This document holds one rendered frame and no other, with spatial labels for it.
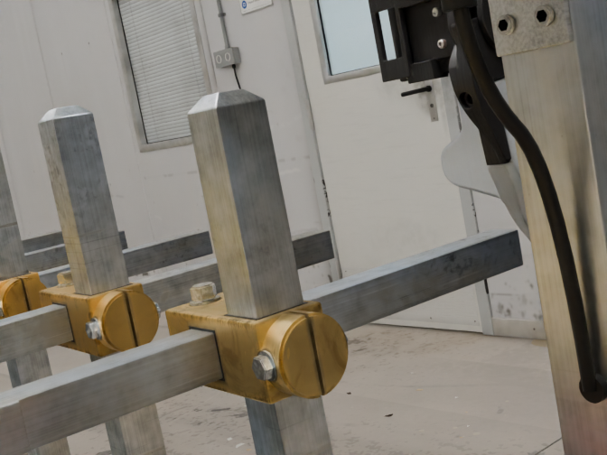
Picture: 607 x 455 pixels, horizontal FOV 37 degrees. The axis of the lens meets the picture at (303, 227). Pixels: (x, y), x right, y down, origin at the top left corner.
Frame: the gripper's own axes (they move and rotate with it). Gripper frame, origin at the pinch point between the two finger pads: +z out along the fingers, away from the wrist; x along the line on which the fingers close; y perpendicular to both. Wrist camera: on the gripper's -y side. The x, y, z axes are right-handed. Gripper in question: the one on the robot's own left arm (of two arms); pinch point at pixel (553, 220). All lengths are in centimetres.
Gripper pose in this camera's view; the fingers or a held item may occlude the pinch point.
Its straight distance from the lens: 48.8
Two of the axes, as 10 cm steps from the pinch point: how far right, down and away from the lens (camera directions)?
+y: -5.7, 0.0, 8.2
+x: -8.0, 2.3, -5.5
